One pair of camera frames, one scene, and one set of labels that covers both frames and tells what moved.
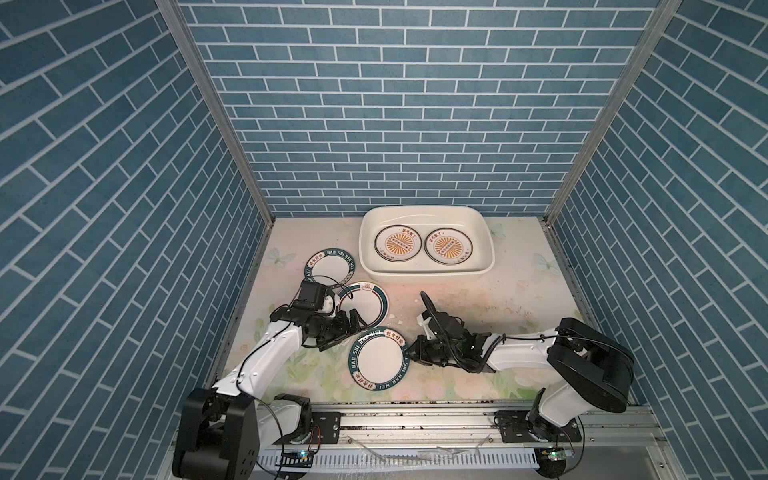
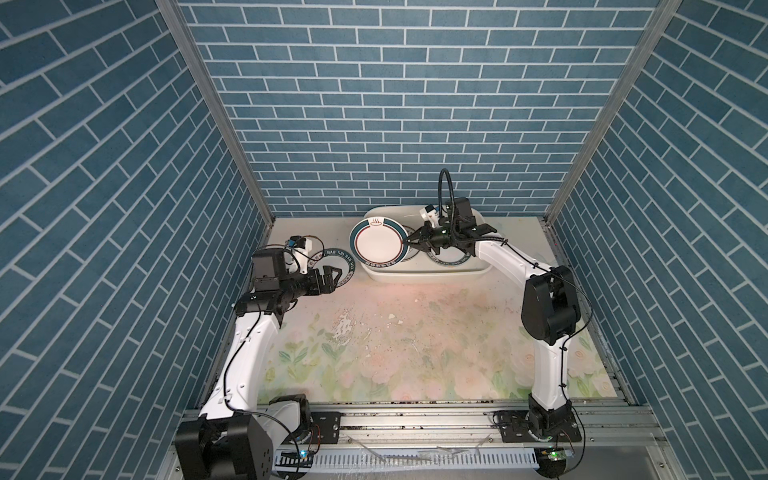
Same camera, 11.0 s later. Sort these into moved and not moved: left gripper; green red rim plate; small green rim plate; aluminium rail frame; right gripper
Moved: right gripper; left gripper; green red rim plate
Not moved: small green rim plate; aluminium rail frame
